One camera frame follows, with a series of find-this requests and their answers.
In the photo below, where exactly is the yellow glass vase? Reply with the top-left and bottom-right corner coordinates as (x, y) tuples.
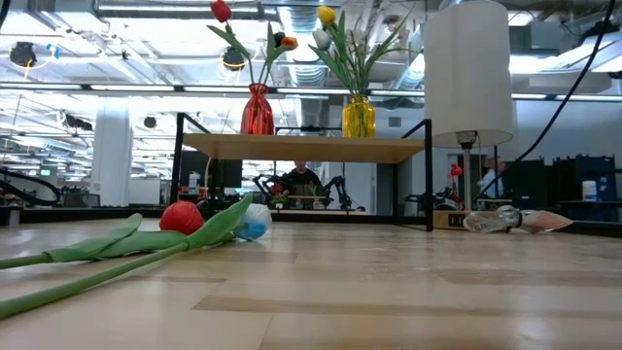
(341, 94), (377, 139)

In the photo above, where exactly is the red glass vase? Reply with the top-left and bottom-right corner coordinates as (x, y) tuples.
(240, 83), (276, 136)

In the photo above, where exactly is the orange yellow artificial tulip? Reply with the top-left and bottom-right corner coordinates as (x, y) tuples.
(259, 21), (299, 87)

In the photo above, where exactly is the white blossom grass spray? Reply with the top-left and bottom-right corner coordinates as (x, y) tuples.
(339, 0), (424, 97)

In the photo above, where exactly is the red artificial tulip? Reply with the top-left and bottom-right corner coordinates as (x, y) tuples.
(0, 200), (234, 271)
(206, 0), (259, 87)

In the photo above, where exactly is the person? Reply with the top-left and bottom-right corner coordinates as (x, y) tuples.
(281, 162), (325, 210)
(478, 156), (509, 199)

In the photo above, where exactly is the white and blue artificial tulip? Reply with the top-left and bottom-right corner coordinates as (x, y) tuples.
(0, 193), (273, 321)

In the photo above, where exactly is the wooden shelf with black frame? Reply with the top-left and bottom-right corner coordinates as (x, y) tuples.
(169, 112), (435, 232)

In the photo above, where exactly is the silver spiral air duct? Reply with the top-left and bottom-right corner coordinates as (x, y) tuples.
(286, 4), (336, 127)

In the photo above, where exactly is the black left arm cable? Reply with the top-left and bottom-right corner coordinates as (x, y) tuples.
(0, 167), (62, 208)

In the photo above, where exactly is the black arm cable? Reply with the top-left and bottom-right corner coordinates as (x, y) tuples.
(0, 167), (62, 208)
(478, 0), (619, 200)

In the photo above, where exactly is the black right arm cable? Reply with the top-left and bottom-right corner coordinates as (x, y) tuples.
(478, 0), (619, 200)

